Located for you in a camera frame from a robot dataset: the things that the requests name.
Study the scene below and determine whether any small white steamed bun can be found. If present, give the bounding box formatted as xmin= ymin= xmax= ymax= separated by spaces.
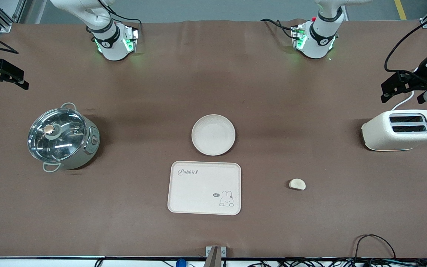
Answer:
xmin=289 ymin=178 xmax=307 ymax=191

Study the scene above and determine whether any round cream plate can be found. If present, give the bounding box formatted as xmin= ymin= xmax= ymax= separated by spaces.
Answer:
xmin=191 ymin=114 xmax=236 ymax=156

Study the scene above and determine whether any cream rabbit print tray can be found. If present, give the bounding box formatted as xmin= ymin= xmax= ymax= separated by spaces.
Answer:
xmin=167 ymin=161 xmax=242 ymax=216

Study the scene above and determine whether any cream two-slot toaster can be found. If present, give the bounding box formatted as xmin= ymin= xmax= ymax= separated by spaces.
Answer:
xmin=361 ymin=109 xmax=427 ymax=152

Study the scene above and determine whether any glass pot lid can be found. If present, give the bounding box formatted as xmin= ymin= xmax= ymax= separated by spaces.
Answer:
xmin=27 ymin=108 xmax=88 ymax=164

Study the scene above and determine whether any brown table mat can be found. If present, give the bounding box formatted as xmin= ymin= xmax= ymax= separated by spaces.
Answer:
xmin=0 ymin=19 xmax=427 ymax=259

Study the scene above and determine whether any white toaster power cable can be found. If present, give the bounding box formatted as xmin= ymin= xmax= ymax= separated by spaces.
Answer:
xmin=390 ymin=90 xmax=415 ymax=111

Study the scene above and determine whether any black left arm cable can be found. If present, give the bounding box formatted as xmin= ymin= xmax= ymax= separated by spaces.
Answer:
xmin=384 ymin=11 xmax=427 ymax=73

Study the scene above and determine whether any black left base cable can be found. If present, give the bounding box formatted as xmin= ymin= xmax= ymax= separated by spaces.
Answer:
xmin=261 ymin=18 xmax=296 ymax=39

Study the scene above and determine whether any black looped floor cable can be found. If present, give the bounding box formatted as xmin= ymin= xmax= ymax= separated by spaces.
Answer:
xmin=354 ymin=234 xmax=397 ymax=260

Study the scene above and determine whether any black cable bundle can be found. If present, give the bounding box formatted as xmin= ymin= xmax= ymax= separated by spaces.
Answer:
xmin=246 ymin=257 xmax=427 ymax=267

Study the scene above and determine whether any grey metal camera bracket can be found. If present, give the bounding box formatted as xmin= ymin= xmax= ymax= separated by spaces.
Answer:
xmin=203 ymin=245 xmax=227 ymax=267

